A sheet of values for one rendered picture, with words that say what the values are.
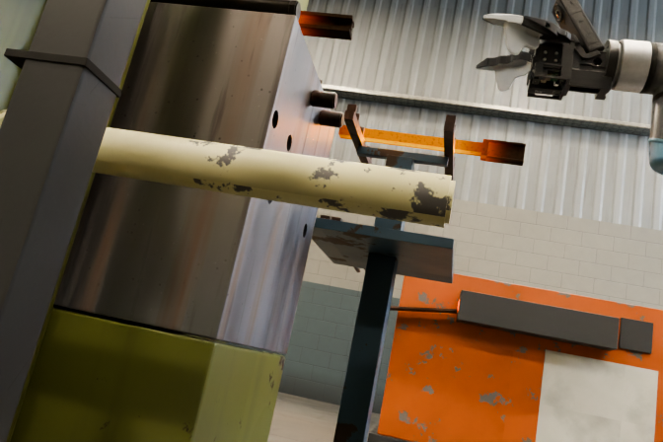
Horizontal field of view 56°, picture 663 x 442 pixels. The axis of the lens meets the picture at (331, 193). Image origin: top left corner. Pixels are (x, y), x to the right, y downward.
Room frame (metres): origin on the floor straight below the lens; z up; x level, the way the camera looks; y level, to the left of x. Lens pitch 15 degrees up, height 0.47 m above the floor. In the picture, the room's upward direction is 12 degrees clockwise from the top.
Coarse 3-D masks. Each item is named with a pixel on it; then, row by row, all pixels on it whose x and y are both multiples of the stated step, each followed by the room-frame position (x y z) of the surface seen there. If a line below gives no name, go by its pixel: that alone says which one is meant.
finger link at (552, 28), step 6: (528, 18) 0.79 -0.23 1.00; (534, 18) 0.79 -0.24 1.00; (522, 24) 0.79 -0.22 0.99; (528, 24) 0.79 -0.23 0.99; (534, 24) 0.79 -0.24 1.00; (540, 24) 0.79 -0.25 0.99; (546, 24) 0.80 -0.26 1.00; (552, 24) 0.79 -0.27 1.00; (534, 30) 0.80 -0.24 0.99; (540, 30) 0.80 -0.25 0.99; (546, 30) 0.80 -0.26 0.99; (552, 30) 0.80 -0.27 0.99; (558, 30) 0.80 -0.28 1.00; (564, 30) 0.81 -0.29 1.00; (546, 36) 0.81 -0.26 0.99; (552, 36) 0.80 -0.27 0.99; (558, 36) 0.81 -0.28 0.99; (564, 36) 0.81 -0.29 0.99
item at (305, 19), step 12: (312, 12) 0.91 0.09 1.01; (300, 24) 0.92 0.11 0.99; (312, 24) 0.92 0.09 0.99; (324, 24) 0.92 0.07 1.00; (336, 24) 0.91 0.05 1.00; (348, 24) 0.91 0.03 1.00; (312, 36) 0.94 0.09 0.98; (324, 36) 0.93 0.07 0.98; (336, 36) 0.92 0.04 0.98; (348, 36) 0.91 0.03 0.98
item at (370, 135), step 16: (368, 128) 1.36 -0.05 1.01; (400, 144) 1.36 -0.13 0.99; (416, 144) 1.34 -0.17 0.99; (432, 144) 1.32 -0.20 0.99; (464, 144) 1.31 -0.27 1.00; (480, 144) 1.30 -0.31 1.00; (496, 144) 1.30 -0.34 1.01; (512, 144) 1.29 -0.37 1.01; (496, 160) 1.30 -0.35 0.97; (512, 160) 1.29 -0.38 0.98
